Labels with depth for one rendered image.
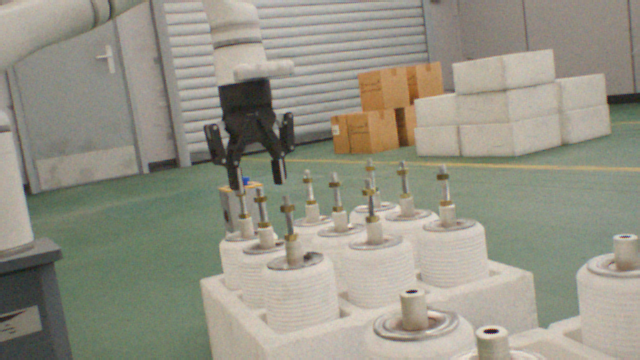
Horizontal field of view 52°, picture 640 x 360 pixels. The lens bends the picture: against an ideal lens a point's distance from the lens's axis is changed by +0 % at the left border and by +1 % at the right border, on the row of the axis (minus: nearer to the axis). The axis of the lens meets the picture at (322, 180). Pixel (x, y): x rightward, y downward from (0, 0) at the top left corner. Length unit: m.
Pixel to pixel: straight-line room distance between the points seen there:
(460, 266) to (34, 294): 0.59
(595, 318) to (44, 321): 0.72
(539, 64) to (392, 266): 3.01
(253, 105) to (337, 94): 6.03
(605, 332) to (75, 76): 5.64
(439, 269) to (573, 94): 3.13
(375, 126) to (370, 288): 3.95
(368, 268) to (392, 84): 4.07
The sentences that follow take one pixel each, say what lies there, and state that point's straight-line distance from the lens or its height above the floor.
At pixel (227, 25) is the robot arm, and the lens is 0.92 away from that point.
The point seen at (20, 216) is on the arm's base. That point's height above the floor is 0.35.
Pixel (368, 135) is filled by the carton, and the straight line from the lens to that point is 4.78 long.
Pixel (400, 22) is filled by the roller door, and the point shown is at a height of 1.16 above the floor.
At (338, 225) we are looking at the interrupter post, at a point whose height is 0.26.
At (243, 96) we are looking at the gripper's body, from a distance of 0.91.
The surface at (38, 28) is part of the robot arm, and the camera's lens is 1.05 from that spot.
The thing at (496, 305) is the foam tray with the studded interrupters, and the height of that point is 0.15.
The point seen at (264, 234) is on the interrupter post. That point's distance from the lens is 0.95.
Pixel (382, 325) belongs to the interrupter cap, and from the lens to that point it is 0.59.
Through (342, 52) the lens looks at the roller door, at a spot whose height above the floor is 0.90.
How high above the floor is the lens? 0.46
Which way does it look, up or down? 7 degrees down
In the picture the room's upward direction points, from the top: 8 degrees counter-clockwise
